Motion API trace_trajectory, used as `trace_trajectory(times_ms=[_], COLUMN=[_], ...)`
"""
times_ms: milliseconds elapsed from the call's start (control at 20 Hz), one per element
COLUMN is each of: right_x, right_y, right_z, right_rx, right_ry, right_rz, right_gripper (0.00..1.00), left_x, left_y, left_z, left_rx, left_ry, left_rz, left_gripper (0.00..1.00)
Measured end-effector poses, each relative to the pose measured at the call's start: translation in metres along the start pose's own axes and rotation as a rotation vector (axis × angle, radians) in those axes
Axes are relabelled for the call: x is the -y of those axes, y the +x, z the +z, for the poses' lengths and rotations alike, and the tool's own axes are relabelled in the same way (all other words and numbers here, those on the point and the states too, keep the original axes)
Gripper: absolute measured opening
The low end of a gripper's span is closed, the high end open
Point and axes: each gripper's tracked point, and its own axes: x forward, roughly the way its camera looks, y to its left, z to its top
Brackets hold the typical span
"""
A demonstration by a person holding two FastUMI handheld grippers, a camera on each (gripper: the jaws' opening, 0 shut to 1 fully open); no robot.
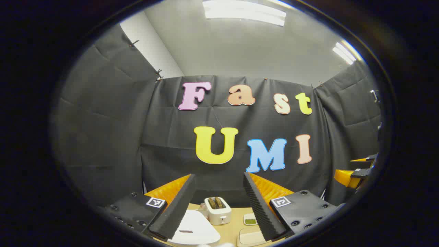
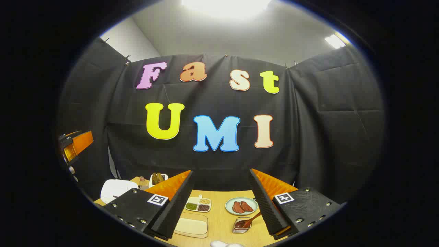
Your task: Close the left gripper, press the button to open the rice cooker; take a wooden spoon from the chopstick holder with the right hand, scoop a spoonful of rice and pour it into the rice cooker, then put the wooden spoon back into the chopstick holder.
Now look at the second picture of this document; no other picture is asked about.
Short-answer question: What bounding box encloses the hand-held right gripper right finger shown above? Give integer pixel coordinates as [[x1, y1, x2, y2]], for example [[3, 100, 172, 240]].
[[248, 168, 343, 240]]

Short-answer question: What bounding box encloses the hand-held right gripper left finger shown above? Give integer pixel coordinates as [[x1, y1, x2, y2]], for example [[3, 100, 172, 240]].
[[103, 170, 194, 240]]

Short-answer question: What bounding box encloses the tray of white rice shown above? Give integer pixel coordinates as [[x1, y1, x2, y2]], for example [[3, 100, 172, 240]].
[[173, 212, 209, 238]]

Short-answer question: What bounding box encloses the white rice cooker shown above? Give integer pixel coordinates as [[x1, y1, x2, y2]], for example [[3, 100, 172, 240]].
[[100, 179, 139, 203]]

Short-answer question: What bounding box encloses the white divided grain dish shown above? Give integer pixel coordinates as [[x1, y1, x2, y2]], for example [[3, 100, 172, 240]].
[[185, 196, 212, 212]]

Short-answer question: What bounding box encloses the white toaster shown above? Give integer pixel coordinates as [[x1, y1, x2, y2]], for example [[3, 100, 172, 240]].
[[149, 173, 168, 188]]

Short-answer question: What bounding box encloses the pale green plate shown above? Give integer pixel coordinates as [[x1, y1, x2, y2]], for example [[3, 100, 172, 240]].
[[225, 197, 258, 216]]

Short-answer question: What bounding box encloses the black backdrop cloth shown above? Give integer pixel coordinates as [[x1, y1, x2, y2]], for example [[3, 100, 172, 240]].
[[57, 36, 386, 206]]

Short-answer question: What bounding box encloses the small ceiling light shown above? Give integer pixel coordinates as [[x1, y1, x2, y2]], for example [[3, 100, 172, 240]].
[[325, 33, 350, 49]]

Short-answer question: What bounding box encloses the large ceiling light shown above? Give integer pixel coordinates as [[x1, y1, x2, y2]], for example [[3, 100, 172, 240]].
[[182, 0, 271, 17]]

